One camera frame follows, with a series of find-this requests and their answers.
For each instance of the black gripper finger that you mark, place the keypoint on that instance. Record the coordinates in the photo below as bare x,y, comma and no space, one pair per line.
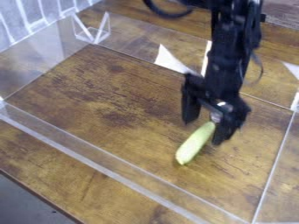
228,125
190,108

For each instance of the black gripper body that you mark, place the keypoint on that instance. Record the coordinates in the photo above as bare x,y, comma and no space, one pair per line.
217,89

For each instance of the green handled metal spoon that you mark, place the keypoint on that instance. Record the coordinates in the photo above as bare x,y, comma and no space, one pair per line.
199,137

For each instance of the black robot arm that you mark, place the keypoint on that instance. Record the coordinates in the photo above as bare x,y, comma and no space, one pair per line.
236,38

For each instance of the clear acrylic enclosure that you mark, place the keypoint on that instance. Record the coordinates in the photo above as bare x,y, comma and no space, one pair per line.
91,123

